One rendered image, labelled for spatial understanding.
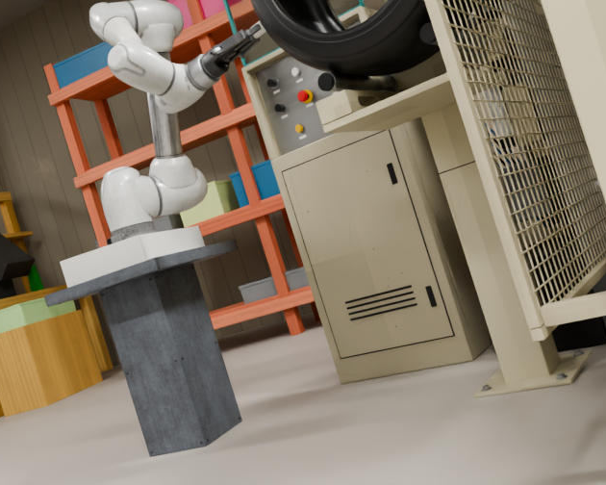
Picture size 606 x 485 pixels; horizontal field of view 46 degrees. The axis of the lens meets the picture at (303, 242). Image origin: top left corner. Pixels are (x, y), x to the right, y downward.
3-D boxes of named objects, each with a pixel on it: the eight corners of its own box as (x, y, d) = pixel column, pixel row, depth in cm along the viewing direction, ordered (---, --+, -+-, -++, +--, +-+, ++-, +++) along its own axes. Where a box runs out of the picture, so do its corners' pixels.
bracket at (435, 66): (378, 110, 205) (368, 77, 205) (510, 54, 183) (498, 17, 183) (373, 110, 202) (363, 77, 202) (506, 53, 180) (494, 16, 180)
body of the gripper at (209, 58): (195, 53, 197) (218, 35, 192) (214, 55, 204) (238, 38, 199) (206, 77, 196) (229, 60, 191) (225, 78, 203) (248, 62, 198)
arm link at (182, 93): (214, 98, 205) (178, 83, 195) (178, 124, 213) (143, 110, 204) (208, 68, 209) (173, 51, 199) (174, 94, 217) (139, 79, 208)
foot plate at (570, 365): (503, 369, 217) (500, 361, 217) (592, 353, 202) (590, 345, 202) (474, 397, 195) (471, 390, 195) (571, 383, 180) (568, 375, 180)
